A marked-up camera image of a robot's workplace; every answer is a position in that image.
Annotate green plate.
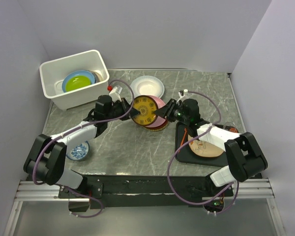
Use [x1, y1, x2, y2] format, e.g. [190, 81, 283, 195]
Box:
[64, 75, 91, 92]

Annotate beige plate on tray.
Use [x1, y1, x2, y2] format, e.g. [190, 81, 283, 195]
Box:
[189, 140, 224, 158]

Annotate beige floral plate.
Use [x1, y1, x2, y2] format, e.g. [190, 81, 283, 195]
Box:
[95, 70, 106, 82]

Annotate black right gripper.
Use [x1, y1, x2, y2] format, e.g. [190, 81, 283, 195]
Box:
[153, 98, 190, 125]

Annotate blue plastic plate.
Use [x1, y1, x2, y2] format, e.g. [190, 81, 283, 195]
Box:
[62, 70, 95, 92]

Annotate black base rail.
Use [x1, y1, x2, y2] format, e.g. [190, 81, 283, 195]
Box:
[56, 174, 236, 209]

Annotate white plastic bin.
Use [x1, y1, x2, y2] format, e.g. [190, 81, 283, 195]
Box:
[39, 50, 110, 110]

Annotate black tray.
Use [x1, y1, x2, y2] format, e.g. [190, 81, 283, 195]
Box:
[175, 122, 228, 167]

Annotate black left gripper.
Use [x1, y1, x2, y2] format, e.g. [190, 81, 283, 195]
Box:
[105, 97, 140, 121]

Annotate blue white patterned bowl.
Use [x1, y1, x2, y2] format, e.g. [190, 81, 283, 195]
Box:
[66, 141, 90, 161]

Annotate yellow patterned plate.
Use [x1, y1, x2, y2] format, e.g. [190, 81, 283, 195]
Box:
[132, 95, 158, 126]

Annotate red plate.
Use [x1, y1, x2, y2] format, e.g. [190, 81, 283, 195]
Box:
[147, 121, 168, 131]

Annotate orange fork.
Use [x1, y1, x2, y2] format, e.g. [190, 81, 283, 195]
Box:
[179, 128, 188, 147]

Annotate white deep plate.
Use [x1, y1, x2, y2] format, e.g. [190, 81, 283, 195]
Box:
[130, 75, 165, 98]

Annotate grey deer plate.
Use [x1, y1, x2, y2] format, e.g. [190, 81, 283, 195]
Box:
[89, 71, 100, 83]

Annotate orange spoon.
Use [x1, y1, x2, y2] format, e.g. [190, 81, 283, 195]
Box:
[229, 127, 238, 133]

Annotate aluminium frame rail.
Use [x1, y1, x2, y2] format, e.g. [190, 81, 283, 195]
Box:
[4, 179, 276, 236]

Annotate pink plate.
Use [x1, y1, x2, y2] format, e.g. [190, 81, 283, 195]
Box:
[146, 95, 166, 128]

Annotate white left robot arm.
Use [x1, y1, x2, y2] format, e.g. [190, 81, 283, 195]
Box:
[23, 95, 140, 198]

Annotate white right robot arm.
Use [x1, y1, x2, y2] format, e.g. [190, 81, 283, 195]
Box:
[154, 99, 268, 196]

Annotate yellow woven plate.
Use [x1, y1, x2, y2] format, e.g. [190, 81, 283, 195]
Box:
[146, 123, 168, 132]

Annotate clear glass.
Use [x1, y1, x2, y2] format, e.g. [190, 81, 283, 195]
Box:
[223, 121, 234, 131]

